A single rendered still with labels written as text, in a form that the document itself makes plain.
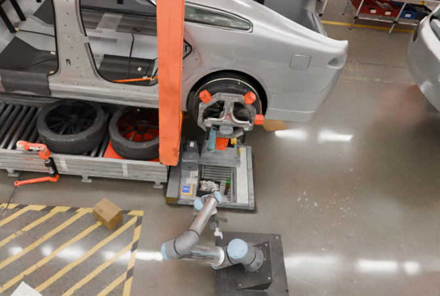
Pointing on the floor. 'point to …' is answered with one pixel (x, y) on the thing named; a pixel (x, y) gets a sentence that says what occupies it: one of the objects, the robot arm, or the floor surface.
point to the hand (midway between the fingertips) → (222, 236)
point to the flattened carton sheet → (272, 123)
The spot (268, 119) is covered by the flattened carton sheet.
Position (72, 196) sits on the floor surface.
